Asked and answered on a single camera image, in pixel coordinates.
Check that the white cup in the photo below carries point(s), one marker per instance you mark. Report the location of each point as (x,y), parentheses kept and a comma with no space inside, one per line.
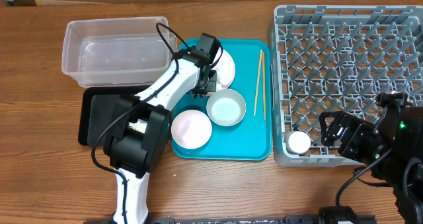
(297,142)

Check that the right wooden chopstick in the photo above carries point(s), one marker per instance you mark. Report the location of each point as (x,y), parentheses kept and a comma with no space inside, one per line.
(263,85)

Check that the pink small bowl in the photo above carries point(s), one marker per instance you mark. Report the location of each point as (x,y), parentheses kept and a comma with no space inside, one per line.
(191,129)

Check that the left wooden chopstick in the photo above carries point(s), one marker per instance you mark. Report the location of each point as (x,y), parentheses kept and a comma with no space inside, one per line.
(257,83)

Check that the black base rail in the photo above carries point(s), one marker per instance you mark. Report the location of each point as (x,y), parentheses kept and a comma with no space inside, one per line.
(244,219)

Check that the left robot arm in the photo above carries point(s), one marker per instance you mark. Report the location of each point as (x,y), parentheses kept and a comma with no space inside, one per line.
(133,155)

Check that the black tray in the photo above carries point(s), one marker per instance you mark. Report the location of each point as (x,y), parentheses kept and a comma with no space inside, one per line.
(97,108)

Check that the white plate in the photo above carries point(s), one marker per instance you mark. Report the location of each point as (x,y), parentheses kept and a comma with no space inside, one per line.
(225,68)

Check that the clear plastic bin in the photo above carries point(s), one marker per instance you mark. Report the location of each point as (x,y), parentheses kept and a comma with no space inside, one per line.
(116,52)

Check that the grey bowl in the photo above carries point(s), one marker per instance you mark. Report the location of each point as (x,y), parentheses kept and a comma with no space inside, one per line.
(226,107)

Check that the grey dishwasher rack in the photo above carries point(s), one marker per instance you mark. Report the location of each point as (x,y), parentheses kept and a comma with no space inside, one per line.
(326,58)

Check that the wooden chopstick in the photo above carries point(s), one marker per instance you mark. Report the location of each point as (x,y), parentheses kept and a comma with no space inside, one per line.
(263,85)
(257,83)

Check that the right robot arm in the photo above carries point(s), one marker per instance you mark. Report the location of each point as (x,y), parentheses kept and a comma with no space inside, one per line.
(391,149)

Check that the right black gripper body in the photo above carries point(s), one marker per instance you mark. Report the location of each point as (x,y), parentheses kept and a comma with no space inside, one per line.
(360,144)

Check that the pile of rice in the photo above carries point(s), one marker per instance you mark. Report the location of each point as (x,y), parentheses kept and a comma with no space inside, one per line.
(139,126)

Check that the teal serving tray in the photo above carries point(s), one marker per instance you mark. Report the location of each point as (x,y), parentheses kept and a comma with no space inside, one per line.
(251,138)

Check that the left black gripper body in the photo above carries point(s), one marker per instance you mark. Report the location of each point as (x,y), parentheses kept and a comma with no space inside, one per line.
(207,85)

